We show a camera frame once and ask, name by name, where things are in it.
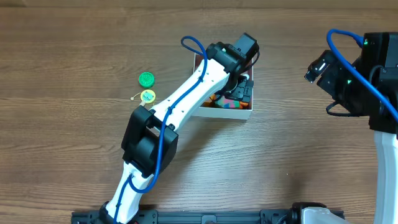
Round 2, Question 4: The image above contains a colourful puzzle cube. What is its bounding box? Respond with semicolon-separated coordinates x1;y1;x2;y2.
215;97;248;110

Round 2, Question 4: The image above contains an orange dinosaur toy figure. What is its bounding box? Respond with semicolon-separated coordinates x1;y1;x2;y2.
208;95;217;108

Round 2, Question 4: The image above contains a green round toy disc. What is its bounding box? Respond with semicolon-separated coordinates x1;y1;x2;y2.
139;72;155;88

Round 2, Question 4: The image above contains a yellow wooden rattle drum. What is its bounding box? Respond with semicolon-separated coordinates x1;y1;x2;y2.
130;90;156;106

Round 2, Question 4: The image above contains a white yellow duck plush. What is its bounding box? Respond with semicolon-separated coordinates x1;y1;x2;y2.
238;73;253;107

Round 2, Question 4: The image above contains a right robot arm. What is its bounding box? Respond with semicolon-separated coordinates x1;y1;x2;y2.
304;29;397;223

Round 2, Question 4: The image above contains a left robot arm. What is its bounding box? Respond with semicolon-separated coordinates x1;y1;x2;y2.
99;33;259;224

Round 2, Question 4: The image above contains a white square cardboard box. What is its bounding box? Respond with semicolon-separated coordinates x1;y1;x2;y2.
190;51;254;121

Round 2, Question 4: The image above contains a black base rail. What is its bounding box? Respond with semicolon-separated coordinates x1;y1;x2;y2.
70;209;345;224

